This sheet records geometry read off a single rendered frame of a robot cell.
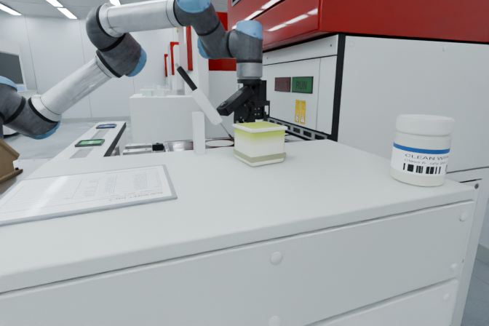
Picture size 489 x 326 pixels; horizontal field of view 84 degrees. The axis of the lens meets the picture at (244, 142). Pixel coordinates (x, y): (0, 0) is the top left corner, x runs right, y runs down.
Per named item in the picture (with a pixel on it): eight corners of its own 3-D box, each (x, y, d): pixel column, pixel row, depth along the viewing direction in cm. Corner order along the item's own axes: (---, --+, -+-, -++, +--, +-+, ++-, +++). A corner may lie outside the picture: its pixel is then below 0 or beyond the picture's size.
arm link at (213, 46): (195, 17, 78) (228, 13, 73) (212, 46, 87) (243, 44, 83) (185, 38, 75) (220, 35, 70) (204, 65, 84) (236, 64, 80)
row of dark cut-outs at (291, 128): (263, 121, 112) (263, 116, 111) (327, 145, 71) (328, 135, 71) (262, 121, 112) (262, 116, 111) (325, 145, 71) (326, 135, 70)
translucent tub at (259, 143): (265, 153, 56) (265, 120, 54) (287, 162, 49) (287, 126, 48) (232, 157, 53) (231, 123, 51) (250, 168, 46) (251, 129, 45)
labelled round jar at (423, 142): (412, 169, 46) (420, 113, 43) (455, 184, 39) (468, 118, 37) (378, 174, 43) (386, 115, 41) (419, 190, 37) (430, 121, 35)
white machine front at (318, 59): (241, 134, 149) (241, 59, 140) (333, 190, 74) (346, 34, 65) (236, 135, 148) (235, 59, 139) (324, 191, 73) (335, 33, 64)
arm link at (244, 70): (246, 62, 72) (230, 63, 79) (246, 79, 73) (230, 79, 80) (268, 63, 76) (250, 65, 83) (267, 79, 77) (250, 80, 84)
